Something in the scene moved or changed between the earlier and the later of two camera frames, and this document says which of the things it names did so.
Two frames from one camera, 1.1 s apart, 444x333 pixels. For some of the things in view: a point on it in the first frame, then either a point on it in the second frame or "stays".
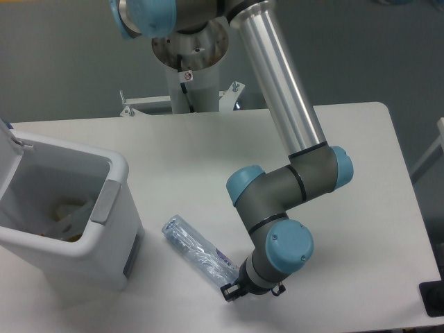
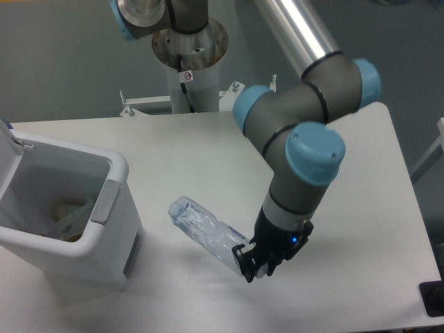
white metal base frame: [226, 102] stays
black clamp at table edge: [432, 295] stays
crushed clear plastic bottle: [199, 252] to [206, 234]
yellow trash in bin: [75, 238] stays
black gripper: [232, 291] to [270, 241]
